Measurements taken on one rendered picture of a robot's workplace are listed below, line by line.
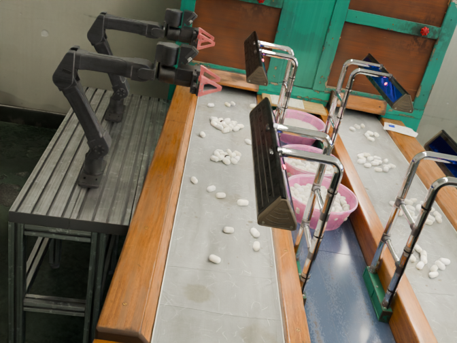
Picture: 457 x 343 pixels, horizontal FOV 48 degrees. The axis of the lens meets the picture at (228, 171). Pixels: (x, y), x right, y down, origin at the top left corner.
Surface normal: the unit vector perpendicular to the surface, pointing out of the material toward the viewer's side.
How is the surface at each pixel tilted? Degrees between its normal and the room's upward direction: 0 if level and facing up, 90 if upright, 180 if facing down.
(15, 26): 90
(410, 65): 90
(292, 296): 0
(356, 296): 0
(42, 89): 90
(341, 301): 0
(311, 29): 90
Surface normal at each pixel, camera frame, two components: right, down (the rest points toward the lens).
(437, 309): 0.18, -0.88
